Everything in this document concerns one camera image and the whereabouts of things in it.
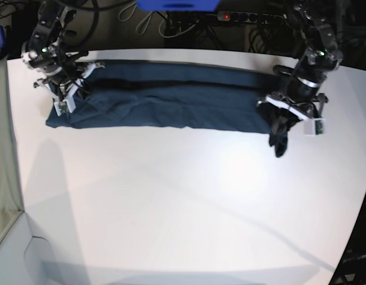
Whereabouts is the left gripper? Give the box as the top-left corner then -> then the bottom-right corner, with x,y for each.
257,84 -> 329,135

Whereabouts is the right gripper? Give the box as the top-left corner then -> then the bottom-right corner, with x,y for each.
33,62 -> 105,101

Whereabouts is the dark blue t-shirt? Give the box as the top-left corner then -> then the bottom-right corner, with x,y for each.
46,61 -> 288,157

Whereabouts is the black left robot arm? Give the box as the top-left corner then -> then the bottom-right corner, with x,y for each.
258,1 -> 343,136

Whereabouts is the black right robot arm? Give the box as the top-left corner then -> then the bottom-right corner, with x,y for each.
21,1 -> 105,107

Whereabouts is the blue cylinder object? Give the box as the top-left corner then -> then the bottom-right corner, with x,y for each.
0,25 -> 7,49

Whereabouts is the blue plastic bin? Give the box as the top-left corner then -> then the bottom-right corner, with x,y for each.
137,0 -> 220,11

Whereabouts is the black power strip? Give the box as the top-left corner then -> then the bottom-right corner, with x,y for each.
216,10 -> 283,23

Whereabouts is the grey-green fabric curtain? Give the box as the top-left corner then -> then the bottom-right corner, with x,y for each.
0,59 -> 24,244

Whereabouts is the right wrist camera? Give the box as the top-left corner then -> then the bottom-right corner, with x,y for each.
53,98 -> 76,116

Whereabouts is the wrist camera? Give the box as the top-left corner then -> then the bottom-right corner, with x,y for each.
53,98 -> 76,116
303,118 -> 325,137

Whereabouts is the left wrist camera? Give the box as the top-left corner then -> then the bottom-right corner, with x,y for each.
303,118 -> 325,137

